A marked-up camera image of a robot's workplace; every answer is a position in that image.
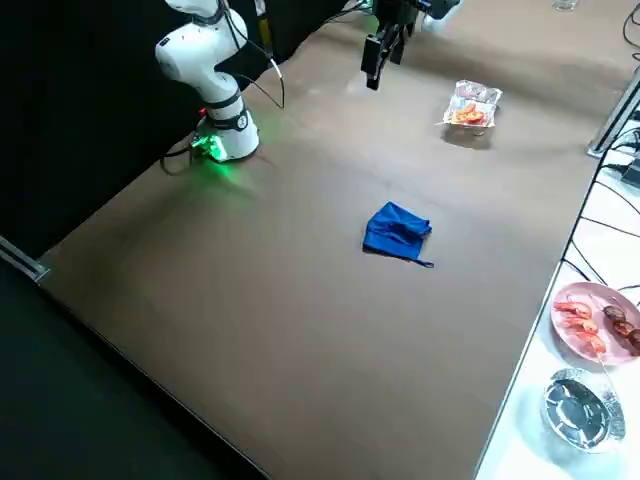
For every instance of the aluminium frame post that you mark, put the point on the aluminium frame post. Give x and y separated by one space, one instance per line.
617 112

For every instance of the orange shrimp skewer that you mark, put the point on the orange shrimp skewer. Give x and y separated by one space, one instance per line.
469 115
580 322

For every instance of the small black box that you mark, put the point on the small black box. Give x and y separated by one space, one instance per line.
631 172

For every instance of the blue dishcloth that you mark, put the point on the blue dishcloth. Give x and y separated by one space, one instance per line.
395 232

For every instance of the aluminium frame rail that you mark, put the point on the aluminium frame rail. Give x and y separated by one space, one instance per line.
25 262

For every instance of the dark meat skewer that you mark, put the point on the dark meat skewer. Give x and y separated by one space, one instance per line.
622 325

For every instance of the clear bottle blue lid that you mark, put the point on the clear bottle blue lid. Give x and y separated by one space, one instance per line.
566 4

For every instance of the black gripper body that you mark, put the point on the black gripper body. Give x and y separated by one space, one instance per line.
395 11

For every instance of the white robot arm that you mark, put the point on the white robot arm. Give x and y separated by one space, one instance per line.
442 19
200 55

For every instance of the rectangular aluminium foil pan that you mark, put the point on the rectangular aluminium foil pan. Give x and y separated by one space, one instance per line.
475 92

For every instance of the round empty foil pan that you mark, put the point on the round empty foil pan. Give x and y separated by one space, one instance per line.
580 410

